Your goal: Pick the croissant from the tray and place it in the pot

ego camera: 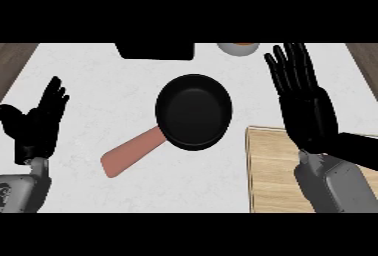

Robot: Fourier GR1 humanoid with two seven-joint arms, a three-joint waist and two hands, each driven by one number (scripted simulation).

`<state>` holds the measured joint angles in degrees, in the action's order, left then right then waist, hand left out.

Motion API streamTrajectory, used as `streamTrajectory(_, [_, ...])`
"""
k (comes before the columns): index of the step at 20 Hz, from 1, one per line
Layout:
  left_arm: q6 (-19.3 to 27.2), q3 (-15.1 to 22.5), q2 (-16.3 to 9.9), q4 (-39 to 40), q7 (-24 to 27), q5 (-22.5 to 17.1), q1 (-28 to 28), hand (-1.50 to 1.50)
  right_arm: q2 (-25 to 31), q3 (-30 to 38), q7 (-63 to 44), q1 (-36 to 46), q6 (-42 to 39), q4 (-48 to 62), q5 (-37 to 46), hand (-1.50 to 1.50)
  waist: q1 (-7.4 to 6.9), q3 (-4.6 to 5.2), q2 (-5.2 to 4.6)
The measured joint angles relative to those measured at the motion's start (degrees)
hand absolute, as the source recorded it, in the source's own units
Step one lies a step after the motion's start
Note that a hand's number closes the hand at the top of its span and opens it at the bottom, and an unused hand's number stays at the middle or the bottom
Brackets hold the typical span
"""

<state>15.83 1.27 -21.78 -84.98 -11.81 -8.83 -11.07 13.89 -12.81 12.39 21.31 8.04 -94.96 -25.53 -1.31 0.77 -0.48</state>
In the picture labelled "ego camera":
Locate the grey bowl with orange contents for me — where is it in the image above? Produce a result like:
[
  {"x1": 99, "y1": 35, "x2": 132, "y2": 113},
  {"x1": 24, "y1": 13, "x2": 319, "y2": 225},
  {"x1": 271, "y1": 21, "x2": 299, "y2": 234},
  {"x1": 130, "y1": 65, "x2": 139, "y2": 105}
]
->
[{"x1": 216, "y1": 43, "x2": 262, "y2": 57}]

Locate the black rectangular appliance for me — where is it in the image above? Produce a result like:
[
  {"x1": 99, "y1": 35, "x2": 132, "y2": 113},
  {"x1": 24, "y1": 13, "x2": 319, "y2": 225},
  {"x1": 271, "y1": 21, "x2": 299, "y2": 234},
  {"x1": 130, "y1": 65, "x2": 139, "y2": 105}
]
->
[{"x1": 114, "y1": 43, "x2": 197, "y2": 61}]

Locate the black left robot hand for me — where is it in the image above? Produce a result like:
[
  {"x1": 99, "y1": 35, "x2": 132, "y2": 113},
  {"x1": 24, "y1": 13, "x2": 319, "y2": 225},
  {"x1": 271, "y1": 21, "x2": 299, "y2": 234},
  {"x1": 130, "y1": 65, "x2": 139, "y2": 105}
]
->
[{"x1": 0, "y1": 75, "x2": 71, "y2": 166}]

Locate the black pan with pink handle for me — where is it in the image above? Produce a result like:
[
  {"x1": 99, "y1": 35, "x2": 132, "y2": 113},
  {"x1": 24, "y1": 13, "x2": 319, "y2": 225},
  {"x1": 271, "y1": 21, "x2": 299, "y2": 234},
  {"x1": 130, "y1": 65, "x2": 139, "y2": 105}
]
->
[{"x1": 99, "y1": 73, "x2": 234, "y2": 179}]

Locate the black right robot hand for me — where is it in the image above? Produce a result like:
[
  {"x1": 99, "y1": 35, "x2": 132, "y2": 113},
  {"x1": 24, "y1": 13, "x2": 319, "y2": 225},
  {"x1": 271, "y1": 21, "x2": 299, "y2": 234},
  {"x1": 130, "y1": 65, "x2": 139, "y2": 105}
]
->
[{"x1": 263, "y1": 43, "x2": 378, "y2": 172}]

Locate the pale wooden tray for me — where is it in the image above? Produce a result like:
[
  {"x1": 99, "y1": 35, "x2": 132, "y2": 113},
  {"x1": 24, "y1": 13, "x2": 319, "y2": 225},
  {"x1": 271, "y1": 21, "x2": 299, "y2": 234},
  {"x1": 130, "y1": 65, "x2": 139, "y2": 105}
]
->
[{"x1": 246, "y1": 125, "x2": 378, "y2": 214}]

